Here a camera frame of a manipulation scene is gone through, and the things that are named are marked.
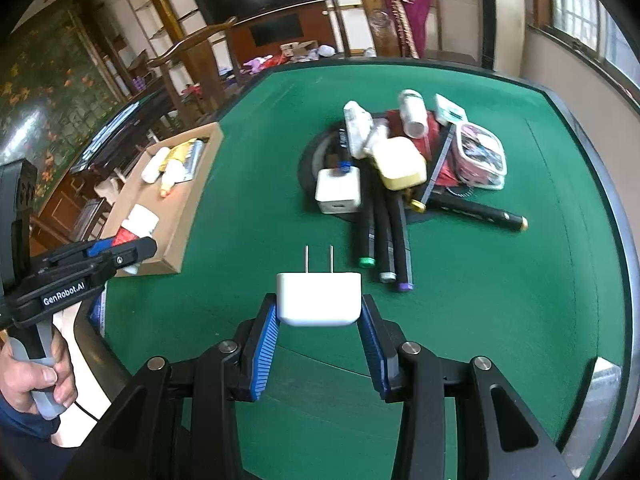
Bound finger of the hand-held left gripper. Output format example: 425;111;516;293
37;239;120;271
102;236;158;277

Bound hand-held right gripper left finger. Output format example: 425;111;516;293
60;295;280;480

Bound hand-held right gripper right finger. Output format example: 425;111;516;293
356;294;576;480

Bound white bottle red label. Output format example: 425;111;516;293
112;204;160;251

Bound cardboard box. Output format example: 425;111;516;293
100;122;223;277

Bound white plug charger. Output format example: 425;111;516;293
276;245;362;328

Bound small white bottle orange cap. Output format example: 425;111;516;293
159;162;188;198

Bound black marker purple cap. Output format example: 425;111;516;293
395;200;415;293

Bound black marker green cap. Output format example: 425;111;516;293
350;160;377;269

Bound black marker grey cap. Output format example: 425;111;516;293
372;195;396;283

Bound silver grey tube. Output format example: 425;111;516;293
182;140;205;181

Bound white usb adapter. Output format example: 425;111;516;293
315;166;361;215

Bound black marker yellow cap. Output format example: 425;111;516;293
427;192;529;233

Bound black marker blue cap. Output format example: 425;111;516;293
334;127;354;176

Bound pale yellow case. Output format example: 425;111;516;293
372;136;427;191

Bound silver daisy hand cream tube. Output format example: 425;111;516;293
365;122;392;161

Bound white toothbrush package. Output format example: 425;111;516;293
343;101;375;159

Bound clear pouch pink contents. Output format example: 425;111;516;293
452;121;507;191

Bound small white jar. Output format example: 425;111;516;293
398;89;430;138

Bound person's left forearm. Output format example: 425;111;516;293
0;399;66;448

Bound person's left hand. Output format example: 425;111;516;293
0;332;78;413

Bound dark side table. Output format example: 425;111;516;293
70;90;176;176

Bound wooden armchair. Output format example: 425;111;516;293
320;0;436;58
147;17;246;131

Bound red cloth pouch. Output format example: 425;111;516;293
385;109;458;191

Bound chrome table edge tray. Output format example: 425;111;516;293
560;357;623;466

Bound red pink bags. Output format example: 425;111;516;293
244;55;283;72

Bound wooden display shelf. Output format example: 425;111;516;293
102;0;201;96

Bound white green wipes packet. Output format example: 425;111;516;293
434;93;468;127

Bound low wooden table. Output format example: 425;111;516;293
240;42;351;73

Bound small open carton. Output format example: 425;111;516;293
280;41;318;58

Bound brown television cabinet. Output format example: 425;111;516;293
227;0;346;68

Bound maroon fringed cloth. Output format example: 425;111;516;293
381;0;433;59

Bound white standing air conditioner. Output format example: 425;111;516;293
475;0;526;73

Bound window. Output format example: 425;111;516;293
530;0;640;111

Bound black cable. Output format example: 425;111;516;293
72;397;103;422

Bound floral wall painting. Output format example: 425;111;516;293
0;7;126;161

